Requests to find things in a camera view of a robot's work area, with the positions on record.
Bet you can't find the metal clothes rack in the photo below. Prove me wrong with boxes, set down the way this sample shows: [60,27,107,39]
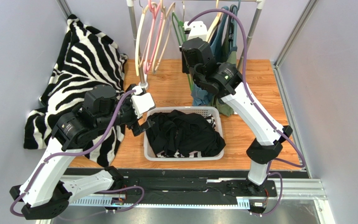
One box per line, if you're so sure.
[126,0,267,91]

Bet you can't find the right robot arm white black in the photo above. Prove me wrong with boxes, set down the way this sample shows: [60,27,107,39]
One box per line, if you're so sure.
[180,37,293,186]

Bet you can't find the teal plastic hanger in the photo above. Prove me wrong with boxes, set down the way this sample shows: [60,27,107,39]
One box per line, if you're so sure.
[227,0,241,54]

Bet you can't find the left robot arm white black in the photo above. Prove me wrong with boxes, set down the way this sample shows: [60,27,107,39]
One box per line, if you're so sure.
[10,84,156,220]

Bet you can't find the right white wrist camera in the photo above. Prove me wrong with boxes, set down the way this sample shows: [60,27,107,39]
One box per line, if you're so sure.
[184,21,207,41]

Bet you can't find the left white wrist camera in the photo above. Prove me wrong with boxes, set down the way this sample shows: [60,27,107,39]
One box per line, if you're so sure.
[131,85,156,119]

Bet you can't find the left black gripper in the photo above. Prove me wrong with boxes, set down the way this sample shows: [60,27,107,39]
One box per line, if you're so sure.
[96,84,155,136]

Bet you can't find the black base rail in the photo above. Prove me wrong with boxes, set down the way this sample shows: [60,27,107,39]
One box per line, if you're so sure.
[74,168,308,213]

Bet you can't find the wooden hanger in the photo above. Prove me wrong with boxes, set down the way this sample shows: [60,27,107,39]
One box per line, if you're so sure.
[151,0,176,74]
[206,12,222,42]

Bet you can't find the pink plastic hanger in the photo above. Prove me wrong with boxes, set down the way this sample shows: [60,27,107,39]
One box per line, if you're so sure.
[143,0,161,75]

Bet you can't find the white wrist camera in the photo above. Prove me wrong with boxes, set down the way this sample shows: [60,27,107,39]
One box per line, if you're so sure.
[184,21,207,41]
[131,85,156,119]

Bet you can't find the zebra striped blanket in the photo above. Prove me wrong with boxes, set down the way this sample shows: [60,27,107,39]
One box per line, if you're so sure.
[23,14,128,150]

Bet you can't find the blue tank top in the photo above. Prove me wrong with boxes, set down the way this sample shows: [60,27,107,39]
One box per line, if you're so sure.
[191,14,228,106]

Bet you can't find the white plastic laundry basket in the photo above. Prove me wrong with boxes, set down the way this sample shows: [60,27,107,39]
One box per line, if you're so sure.
[143,106,224,162]

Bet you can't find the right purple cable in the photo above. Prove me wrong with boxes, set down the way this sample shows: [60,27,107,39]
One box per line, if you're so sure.
[187,8,307,217]

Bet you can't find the green plastic hanger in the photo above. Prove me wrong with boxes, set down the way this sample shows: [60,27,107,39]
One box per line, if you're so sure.
[171,0,195,91]

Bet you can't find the cream plastic hanger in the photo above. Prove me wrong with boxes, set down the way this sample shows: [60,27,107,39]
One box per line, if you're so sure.
[135,3,151,77]

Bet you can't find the olive green tank top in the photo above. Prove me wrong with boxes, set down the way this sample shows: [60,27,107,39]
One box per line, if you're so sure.
[211,4,239,118]

